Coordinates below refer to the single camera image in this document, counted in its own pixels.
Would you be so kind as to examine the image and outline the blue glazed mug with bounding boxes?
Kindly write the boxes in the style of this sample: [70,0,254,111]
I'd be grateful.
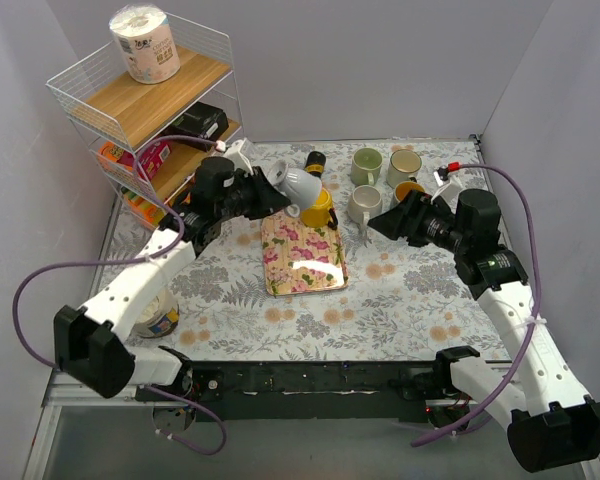
[391,181,424,207]

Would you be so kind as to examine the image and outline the white grey mug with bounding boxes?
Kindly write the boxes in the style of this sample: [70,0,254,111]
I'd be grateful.
[347,185,383,234]

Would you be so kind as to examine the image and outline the cream mug with black handle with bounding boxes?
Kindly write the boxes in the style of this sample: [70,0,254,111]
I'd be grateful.
[386,149,422,188]

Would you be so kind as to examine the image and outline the light green ceramic mug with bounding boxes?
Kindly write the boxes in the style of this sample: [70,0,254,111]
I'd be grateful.
[350,147,383,186]

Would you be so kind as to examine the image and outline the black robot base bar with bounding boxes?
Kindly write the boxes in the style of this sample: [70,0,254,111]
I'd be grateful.
[134,357,474,424]

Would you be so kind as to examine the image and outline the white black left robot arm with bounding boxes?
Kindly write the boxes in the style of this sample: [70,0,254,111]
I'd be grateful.
[53,157,291,400]

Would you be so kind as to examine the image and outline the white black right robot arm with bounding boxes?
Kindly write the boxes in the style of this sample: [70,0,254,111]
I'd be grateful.
[368,189,600,473]

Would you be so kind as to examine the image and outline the yellow mug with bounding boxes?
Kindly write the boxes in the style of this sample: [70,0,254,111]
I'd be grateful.
[300,188,338,230]

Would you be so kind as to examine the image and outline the black cylindrical bottle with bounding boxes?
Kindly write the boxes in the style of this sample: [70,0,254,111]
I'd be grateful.
[304,151,326,178]

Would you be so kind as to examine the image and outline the floral serving tray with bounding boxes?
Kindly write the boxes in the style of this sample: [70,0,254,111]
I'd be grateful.
[261,212,348,296]

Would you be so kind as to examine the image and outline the black box on shelf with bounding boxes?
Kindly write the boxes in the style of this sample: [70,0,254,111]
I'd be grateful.
[163,102,229,141]

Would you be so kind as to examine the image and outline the colourful sponge stack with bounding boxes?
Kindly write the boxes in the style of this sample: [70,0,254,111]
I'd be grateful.
[123,191,165,228]

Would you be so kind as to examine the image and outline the pink snack box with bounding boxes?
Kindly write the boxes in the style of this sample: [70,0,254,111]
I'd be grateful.
[117,141,172,181]

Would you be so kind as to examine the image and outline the orange snack bag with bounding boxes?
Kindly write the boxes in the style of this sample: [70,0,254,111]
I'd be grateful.
[96,141,133,172]

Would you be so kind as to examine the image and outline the wrapped toilet paper roll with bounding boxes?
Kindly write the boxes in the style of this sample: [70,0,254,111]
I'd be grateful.
[109,4,181,85]

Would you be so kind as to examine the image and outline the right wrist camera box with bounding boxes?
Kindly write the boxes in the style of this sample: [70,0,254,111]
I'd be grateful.
[432,162,464,203]

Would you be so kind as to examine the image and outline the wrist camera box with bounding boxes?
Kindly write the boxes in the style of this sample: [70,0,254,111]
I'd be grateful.
[432,162,464,203]
[215,138,258,174]

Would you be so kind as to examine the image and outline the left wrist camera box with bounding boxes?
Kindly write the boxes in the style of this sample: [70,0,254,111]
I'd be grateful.
[215,138,258,174]

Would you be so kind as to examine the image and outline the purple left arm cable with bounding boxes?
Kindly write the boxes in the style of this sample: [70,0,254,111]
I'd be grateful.
[12,135,227,456]

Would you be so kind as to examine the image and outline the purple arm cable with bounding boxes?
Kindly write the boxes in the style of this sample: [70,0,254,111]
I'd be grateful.
[410,163,544,448]
[12,135,227,456]

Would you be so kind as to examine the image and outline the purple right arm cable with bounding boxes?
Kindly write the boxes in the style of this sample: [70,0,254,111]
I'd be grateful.
[410,163,544,448]

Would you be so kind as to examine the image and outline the white wire shelf rack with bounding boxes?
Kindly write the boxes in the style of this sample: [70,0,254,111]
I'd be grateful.
[46,14,244,229]

